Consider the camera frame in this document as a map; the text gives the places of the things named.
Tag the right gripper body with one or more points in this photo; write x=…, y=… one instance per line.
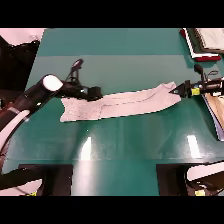
x=188, y=90

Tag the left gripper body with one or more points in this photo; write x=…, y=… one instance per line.
x=95, y=93

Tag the grey T-shirt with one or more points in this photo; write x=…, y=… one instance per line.
x=126, y=104

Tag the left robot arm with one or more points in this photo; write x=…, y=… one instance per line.
x=50, y=83

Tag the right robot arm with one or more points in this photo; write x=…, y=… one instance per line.
x=210, y=170

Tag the red garment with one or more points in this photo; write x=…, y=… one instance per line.
x=204, y=58

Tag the dark green garment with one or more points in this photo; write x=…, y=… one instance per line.
x=195, y=43

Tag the lavender garment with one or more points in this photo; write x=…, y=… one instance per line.
x=217, y=128

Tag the white garment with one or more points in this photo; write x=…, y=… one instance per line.
x=211, y=38

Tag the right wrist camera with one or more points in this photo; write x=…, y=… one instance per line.
x=198, y=69

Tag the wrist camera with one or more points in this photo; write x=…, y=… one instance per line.
x=198, y=69
x=77, y=64

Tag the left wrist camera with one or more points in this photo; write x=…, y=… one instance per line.
x=77, y=64

